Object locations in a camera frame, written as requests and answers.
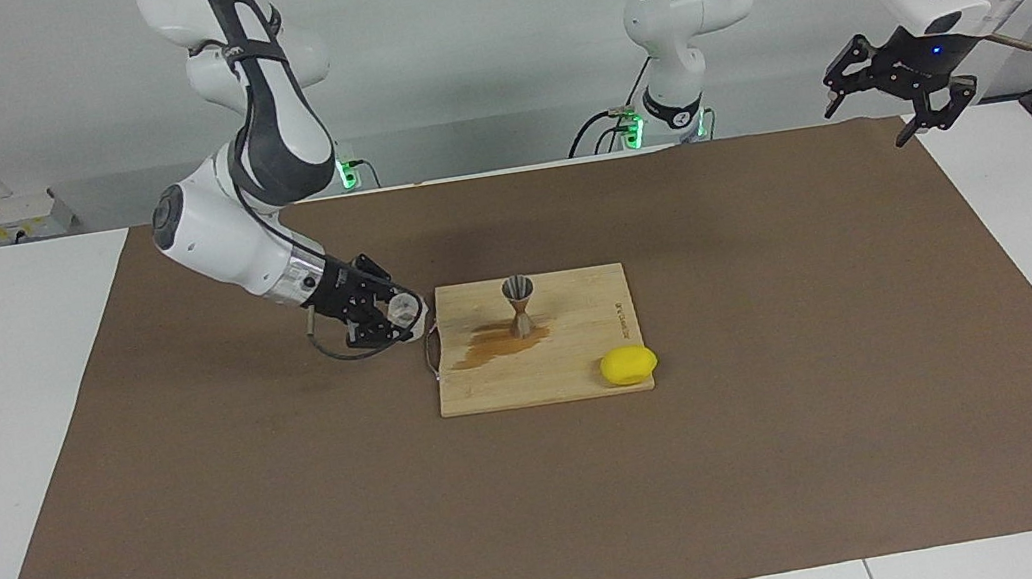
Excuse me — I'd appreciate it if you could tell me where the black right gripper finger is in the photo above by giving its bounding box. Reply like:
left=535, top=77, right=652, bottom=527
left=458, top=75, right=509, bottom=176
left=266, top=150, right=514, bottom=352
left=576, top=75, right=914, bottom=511
left=349, top=248, right=400, bottom=304
left=341, top=304, right=415, bottom=356

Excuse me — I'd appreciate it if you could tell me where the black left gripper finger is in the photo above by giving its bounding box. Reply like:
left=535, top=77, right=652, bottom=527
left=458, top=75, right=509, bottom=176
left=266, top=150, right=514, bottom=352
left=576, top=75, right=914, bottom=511
left=813, top=31, right=886, bottom=124
left=886, top=71, right=986, bottom=150

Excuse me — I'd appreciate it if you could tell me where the clear plastic cup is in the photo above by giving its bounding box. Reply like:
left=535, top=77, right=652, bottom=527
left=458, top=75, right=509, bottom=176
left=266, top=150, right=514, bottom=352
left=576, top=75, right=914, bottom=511
left=383, top=287, right=434, bottom=342

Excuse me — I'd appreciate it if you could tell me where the steel double jigger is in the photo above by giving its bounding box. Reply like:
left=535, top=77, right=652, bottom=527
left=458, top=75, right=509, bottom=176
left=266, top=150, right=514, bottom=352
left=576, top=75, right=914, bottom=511
left=499, top=272, right=544, bottom=342

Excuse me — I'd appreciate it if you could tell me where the wooden cutting board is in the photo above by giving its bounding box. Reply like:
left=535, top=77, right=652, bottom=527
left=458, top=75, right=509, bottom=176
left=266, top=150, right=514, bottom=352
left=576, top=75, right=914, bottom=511
left=415, top=258, right=657, bottom=421

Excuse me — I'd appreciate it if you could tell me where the brown table mat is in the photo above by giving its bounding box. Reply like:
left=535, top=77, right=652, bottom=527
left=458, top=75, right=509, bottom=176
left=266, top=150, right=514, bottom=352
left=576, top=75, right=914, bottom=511
left=0, top=93, right=1032, bottom=579

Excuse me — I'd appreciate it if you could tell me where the yellow lemon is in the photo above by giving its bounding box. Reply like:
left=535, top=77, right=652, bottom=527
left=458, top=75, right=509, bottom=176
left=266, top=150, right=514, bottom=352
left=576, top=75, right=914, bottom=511
left=597, top=343, right=662, bottom=389

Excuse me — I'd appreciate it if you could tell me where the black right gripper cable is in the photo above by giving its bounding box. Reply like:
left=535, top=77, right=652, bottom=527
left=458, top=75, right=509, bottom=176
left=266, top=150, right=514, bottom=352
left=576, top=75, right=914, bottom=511
left=301, top=285, right=436, bottom=368

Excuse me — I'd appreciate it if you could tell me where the black base power cable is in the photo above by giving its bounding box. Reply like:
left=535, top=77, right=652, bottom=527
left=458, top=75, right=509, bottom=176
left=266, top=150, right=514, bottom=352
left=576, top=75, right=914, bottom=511
left=555, top=54, right=661, bottom=160
left=336, top=153, right=383, bottom=194

